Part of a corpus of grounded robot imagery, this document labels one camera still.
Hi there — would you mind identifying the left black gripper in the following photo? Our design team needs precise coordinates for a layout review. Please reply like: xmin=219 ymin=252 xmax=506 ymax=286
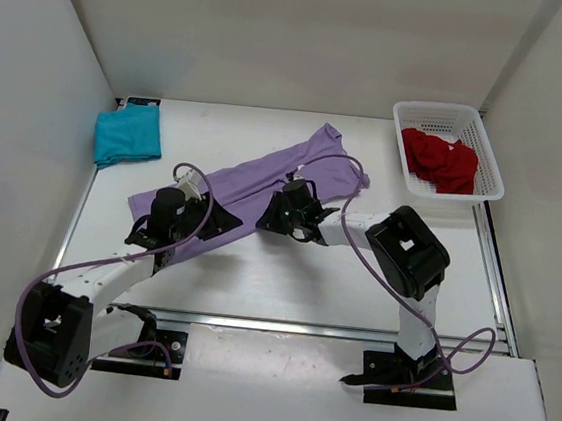
xmin=169 ymin=187 xmax=246 ymax=248

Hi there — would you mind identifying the purple t shirt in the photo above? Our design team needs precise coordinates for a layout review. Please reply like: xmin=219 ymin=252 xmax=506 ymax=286
xmin=121 ymin=102 xmax=377 ymax=288

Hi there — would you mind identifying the teal t shirt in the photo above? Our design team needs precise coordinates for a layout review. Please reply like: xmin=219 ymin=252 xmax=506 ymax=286
xmin=93 ymin=104 xmax=162 ymax=170

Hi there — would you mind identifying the red item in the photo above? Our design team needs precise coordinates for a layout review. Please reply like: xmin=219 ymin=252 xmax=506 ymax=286
xmin=401 ymin=128 xmax=478 ymax=195

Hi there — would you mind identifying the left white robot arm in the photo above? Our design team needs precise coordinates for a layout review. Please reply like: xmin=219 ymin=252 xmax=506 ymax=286
xmin=3 ymin=187 xmax=243 ymax=398

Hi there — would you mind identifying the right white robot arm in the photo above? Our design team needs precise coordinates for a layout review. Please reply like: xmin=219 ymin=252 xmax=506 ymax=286
xmin=256 ymin=179 xmax=451 ymax=385

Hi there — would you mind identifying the blue table label sticker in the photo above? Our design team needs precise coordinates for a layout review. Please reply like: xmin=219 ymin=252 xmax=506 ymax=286
xmin=127 ymin=96 xmax=161 ymax=107

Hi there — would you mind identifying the white plastic basket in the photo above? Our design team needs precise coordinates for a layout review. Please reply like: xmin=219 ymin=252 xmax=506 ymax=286
xmin=392 ymin=100 xmax=504 ymax=205

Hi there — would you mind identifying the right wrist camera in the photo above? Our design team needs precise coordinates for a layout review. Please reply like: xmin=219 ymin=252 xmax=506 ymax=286
xmin=285 ymin=170 xmax=300 ymax=182

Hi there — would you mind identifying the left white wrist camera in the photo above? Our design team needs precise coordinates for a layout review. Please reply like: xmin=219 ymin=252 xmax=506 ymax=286
xmin=174 ymin=169 xmax=202 ymax=201

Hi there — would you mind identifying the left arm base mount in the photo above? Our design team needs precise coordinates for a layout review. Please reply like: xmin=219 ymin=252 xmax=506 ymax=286
xmin=89 ymin=304 xmax=189 ymax=380

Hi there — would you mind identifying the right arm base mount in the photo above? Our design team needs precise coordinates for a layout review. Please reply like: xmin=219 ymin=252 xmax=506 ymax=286
xmin=340 ymin=345 xmax=458 ymax=411

